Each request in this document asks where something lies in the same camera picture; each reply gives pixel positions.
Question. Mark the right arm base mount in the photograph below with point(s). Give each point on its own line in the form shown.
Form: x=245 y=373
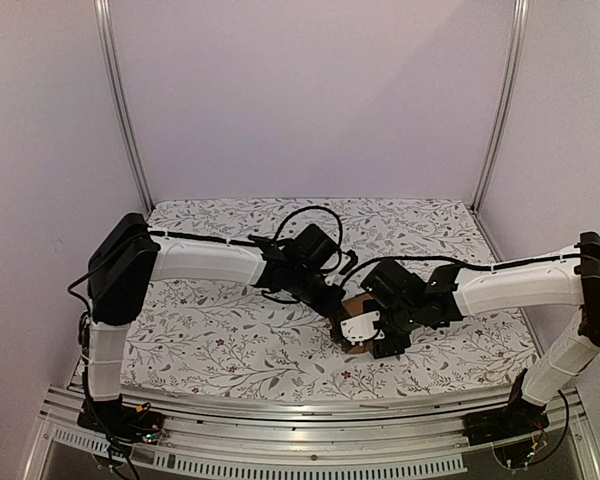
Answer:
x=517 y=417

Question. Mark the left aluminium frame post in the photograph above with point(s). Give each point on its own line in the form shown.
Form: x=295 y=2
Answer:
x=105 y=27

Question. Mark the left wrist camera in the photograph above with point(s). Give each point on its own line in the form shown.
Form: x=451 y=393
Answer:
x=349 y=261

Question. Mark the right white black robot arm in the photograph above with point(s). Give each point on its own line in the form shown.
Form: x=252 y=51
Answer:
x=454 y=291

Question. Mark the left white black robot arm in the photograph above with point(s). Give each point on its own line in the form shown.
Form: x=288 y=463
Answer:
x=133 y=255

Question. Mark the floral patterned table mat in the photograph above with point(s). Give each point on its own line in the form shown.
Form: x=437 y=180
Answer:
x=271 y=339

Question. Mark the aluminium frame post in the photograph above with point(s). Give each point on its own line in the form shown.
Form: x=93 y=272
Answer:
x=105 y=27
x=514 y=54

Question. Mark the brown cardboard box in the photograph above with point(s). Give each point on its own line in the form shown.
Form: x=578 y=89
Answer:
x=357 y=305

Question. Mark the right aluminium frame post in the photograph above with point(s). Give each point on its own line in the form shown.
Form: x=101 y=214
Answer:
x=514 y=54

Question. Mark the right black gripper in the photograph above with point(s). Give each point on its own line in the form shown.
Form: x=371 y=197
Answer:
x=386 y=339

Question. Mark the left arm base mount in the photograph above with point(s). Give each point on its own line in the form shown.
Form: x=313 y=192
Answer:
x=129 y=424

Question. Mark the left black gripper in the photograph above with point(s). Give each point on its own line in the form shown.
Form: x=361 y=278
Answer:
x=333 y=304

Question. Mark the aluminium front rail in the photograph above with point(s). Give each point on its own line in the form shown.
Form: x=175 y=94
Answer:
x=417 y=437

